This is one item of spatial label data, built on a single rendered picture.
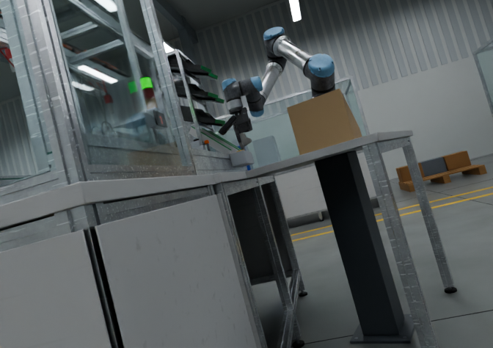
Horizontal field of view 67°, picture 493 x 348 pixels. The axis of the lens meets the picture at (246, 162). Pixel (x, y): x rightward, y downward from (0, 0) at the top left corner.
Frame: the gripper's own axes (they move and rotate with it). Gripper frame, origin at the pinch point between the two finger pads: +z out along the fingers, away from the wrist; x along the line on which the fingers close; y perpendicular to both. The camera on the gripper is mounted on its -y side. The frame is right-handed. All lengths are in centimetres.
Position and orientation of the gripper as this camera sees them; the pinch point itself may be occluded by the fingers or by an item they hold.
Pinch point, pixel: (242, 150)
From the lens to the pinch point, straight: 182.7
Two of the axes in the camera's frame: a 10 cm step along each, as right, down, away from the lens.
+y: 9.5, -2.7, -1.7
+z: 2.6, 9.6, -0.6
